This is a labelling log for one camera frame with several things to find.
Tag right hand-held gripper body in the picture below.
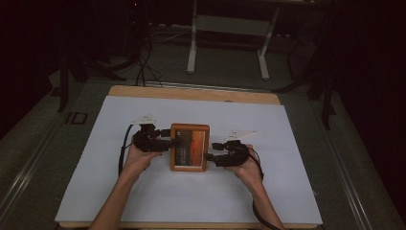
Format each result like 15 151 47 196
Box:
215 128 259 168

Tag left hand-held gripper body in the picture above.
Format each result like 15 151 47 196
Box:
130 114 172 153

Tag wooden picture frame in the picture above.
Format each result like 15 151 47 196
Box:
169 123 211 173

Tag person's right hand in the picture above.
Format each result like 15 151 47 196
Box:
224 143 264 186

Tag person's left hand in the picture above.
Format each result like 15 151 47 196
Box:
122 144 164 176

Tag white table sheet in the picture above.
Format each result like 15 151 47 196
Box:
55 95 324 226

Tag black tripod stand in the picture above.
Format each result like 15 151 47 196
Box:
56 18 128 113

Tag dark metal stand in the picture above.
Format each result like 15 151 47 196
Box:
272 12 341 130

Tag white metal stand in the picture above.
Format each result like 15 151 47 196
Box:
186 0 282 81

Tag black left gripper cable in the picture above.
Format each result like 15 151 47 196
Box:
117 124 135 177

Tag black floor cables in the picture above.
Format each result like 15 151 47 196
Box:
133 28 165 88

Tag silver floor rail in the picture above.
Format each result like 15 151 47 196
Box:
314 95 406 230
0 121 66 215

